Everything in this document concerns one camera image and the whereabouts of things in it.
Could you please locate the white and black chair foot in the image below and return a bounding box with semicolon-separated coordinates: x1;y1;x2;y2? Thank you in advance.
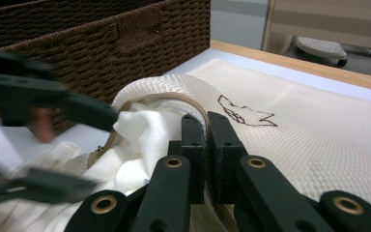
293;36;349;68

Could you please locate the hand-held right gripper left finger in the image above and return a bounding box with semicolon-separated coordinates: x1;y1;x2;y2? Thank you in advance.
168;113;207;205

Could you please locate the white cloth garment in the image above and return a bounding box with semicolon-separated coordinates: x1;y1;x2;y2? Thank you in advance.
0;101;188;232

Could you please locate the cream mesh laundry bag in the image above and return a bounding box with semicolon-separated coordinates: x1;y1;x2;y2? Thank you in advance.
62;57;371;232

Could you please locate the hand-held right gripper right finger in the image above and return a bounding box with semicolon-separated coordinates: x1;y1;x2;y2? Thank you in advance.
207;111;248;205

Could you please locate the dark brown wicker basket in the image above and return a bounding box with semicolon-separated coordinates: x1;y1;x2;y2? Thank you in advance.
0;0;212;135

